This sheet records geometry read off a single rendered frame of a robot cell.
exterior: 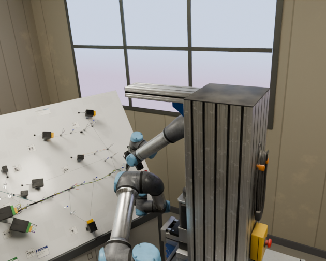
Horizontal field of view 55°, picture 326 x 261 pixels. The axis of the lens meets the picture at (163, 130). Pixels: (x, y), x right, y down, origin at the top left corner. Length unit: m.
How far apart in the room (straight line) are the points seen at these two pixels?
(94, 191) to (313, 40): 2.02
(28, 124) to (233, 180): 1.64
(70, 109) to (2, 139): 0.52
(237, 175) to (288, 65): 1.80
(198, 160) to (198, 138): 0.09
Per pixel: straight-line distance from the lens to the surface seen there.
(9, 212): 2.12
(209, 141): 1.13
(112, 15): 3.47
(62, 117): 2.46
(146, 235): 2.65
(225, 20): 2.89
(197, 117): 1.11
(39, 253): 2.27
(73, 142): 2.41
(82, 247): 2.32
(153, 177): 1.64
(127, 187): 1.60
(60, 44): 4.08
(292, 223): 3.44
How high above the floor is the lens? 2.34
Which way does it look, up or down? 22 degrees down
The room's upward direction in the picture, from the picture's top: 3 degrees counter-clockwise
